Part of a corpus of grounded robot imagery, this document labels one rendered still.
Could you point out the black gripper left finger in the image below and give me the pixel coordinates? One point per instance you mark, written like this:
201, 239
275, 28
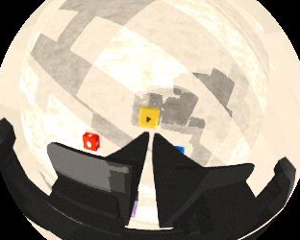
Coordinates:
117, 174

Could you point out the red block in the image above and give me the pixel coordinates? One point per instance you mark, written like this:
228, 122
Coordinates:
91, 141

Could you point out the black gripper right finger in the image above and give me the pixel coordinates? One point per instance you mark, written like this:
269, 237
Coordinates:
179, 180

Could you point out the blue block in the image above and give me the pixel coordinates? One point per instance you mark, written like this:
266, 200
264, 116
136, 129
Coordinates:
181, 149

